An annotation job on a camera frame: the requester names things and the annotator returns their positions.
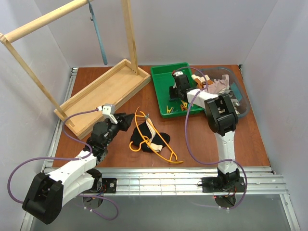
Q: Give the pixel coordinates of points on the green plastic tray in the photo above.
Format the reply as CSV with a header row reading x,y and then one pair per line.
x,y
162,79

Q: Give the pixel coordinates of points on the clear plastic laundry bin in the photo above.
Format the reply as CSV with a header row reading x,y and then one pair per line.
x,y
237,93

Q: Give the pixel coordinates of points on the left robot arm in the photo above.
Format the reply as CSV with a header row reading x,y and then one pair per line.
x,y
48,193

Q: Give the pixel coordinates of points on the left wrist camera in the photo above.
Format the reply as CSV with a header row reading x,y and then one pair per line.
x,y
108,113

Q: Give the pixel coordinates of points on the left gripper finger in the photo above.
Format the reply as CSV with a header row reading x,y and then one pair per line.
x,y
123,125
124,117

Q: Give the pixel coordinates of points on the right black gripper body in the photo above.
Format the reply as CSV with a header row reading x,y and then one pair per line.
x,y
174,92

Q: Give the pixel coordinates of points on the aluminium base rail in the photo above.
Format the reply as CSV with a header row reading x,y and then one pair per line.
x,y
185,181

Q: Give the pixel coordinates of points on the yellow clothespin front left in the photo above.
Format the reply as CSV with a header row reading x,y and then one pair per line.
x,y
169,109

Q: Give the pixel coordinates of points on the black underwear beige waistband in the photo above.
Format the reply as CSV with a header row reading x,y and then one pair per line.
x,y
148,139

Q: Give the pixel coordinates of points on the orange clothespin front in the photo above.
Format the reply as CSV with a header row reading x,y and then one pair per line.
x,y
184,106

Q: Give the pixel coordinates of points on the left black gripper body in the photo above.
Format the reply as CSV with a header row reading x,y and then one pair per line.
x,y
121,119

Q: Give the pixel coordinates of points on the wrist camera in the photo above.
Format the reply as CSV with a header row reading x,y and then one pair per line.
x,y
108,113
177,73

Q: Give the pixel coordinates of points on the blue plastic hanger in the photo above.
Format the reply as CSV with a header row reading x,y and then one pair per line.
x,y
93,19

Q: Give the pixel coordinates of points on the wooden clothes rack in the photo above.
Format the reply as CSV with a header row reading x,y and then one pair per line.
x,y
116,86

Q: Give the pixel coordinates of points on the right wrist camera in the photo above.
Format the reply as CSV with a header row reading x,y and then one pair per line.
x,y
177,73

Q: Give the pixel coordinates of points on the pile of clothes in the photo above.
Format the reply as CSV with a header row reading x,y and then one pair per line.
x,y
207,89

